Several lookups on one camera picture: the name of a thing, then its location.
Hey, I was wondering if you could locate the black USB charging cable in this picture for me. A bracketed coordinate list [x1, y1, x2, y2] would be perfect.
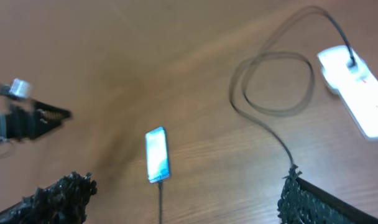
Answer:
[157, 5, 357, 224]

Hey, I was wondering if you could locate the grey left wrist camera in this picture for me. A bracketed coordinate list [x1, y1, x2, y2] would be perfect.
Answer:
[0, 78, 32, 100]

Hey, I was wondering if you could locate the white power strip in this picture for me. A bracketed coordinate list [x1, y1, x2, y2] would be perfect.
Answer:
[316, 45, 378, 141]

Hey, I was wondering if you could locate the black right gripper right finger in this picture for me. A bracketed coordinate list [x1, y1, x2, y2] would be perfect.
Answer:
[277, 165, 378, 224]

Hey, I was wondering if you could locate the Samsung Galaxy smartphone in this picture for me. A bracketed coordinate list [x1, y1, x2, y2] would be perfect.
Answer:
[145, 127, 170, 184]

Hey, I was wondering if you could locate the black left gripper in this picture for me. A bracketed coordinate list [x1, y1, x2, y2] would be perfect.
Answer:
[0, 100, 72, 143]

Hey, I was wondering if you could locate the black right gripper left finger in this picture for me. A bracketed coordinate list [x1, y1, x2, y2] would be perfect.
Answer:
[0, 172, 98, 224]

